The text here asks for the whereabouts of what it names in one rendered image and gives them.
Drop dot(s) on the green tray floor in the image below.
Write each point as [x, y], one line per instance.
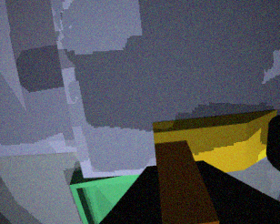
[102, 198]

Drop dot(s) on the grey-lavender ramp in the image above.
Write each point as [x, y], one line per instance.
[92, 76]

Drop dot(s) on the green tray rim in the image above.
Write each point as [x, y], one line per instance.
[77, 184]

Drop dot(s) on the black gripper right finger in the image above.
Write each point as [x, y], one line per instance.
[234, 201]

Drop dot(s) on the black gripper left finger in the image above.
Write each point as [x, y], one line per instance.
[141, 204]

